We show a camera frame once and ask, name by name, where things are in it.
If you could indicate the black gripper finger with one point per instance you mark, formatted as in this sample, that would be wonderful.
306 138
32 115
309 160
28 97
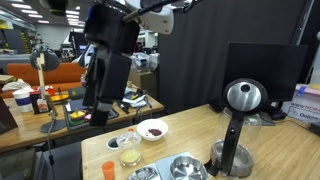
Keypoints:
101 117
88 95

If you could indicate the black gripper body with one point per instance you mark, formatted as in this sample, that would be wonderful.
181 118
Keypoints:
113 75

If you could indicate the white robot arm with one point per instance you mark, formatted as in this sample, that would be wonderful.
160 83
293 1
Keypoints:
160 20

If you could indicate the black tray with toys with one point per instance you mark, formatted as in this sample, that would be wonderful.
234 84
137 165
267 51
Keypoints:
77 117

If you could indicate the yellow plate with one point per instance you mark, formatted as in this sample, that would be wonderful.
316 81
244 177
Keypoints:
60 97

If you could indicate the pile of papers and cloth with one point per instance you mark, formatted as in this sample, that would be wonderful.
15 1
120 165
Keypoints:
135 98

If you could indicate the orange sofa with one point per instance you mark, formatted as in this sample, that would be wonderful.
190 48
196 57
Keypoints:
63 75

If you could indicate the brown cardboard box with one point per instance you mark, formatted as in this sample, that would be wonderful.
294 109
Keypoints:
145 81

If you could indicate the clear empty glass bowl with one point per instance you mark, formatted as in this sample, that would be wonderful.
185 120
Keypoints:
128 138

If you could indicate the white bowl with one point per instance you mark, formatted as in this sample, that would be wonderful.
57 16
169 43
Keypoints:
145 128

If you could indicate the glass bowl with yellow grains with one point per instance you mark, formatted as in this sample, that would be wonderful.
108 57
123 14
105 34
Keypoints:
130 156

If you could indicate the small framed picture card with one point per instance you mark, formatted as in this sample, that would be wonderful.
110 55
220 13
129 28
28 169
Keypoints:
39 103

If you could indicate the orange plastic cup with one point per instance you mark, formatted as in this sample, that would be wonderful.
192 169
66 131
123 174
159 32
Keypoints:
108 170

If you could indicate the dark red food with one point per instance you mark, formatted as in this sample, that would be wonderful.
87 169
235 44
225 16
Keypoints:
155 132

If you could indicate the white cup with purple band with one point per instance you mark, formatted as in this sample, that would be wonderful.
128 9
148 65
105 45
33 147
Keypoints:
23 100

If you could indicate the black curtain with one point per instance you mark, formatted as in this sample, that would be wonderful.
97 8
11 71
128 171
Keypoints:
190 56

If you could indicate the light blue kitchen scale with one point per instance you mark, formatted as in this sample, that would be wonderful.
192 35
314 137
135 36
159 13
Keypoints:
164 165

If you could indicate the dark brown box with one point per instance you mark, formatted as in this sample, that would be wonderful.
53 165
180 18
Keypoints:
6 116

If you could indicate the black computer monitor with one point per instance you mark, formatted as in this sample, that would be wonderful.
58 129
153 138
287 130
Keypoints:
266 70

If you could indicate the blue tape strip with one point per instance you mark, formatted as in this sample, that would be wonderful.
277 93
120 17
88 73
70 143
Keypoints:
301 90

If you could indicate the white printed box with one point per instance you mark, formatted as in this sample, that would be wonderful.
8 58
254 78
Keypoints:
305 108

